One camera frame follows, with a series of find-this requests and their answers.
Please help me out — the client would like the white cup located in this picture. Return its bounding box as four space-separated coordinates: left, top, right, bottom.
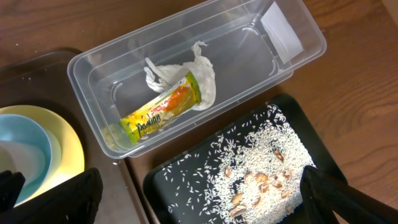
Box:
1 141 46 185

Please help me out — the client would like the rice pile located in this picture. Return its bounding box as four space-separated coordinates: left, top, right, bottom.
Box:
161 104 317 224

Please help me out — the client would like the yellow plate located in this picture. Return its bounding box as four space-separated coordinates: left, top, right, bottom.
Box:
1 105 85 205

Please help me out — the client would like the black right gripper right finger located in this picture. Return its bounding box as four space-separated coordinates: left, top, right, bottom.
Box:
300 166 397 223

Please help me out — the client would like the dark brown serving tray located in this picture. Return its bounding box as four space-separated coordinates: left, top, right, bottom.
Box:
1 50 148 223

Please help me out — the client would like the black waste tray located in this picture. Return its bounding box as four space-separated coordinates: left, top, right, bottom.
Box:
142 93 348 224

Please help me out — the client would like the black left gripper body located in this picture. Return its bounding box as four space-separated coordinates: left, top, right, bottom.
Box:
0 170 25 213

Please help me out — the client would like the green orange snack wrapper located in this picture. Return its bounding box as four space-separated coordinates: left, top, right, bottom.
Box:
119 72 201 144

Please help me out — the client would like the light blue small plate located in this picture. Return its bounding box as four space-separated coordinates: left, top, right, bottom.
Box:
1 114 52 203

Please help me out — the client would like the clear plastic bin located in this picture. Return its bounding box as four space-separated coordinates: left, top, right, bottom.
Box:
67 0 327 159

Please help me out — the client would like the white napkin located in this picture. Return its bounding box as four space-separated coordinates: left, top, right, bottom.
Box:
144 41 216 111

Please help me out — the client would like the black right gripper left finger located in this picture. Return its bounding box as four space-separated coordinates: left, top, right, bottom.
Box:
1 168 103 224

